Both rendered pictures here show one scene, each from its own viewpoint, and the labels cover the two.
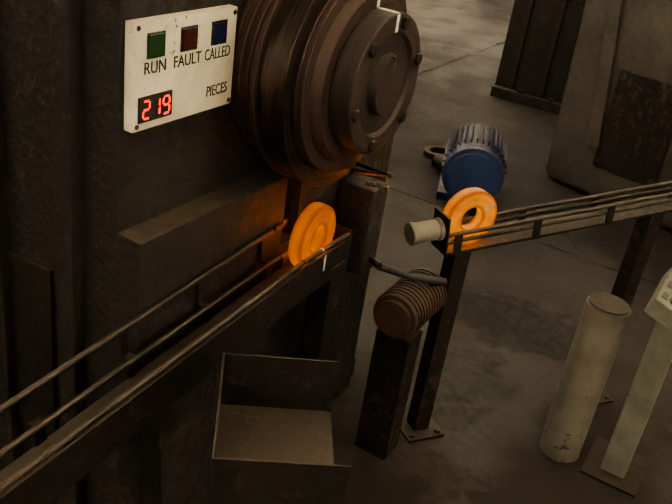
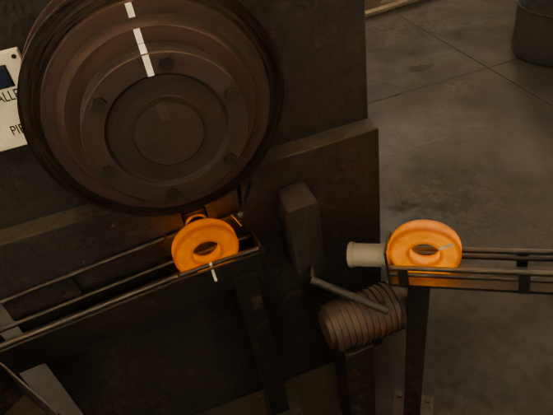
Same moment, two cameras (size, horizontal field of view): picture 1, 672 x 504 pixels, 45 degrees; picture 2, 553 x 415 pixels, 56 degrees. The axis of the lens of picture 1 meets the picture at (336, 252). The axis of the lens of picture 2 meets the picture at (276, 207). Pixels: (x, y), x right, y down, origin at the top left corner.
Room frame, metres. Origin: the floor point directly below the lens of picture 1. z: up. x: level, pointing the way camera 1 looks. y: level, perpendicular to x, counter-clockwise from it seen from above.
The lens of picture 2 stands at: (1.18, -0.74, 1.55)
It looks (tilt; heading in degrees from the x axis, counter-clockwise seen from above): 39 degrees down; 51
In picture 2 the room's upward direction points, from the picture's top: 10 degrees counter-clockwise
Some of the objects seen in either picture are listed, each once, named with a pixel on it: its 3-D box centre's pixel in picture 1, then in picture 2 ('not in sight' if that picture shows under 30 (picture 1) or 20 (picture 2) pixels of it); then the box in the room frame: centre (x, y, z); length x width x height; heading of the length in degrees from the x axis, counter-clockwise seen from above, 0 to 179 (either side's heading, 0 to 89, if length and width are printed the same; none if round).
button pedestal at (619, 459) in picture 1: (647, 383); not in sight; (1.87, -0.91, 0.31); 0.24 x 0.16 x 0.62; 153
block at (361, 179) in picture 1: (356, 224); (300, 231); (1.82, -0.04, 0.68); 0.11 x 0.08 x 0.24; 63
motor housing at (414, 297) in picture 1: (397, 364); (367, 361); (1.84, -0.22, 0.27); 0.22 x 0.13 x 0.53; 153
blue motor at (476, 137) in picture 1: (474, 161); not in sight; (3.79, -0.61, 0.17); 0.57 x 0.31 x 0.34; 173
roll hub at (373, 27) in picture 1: (378, 83); (167, 128); (1.56, -0.03, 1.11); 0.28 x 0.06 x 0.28; 153
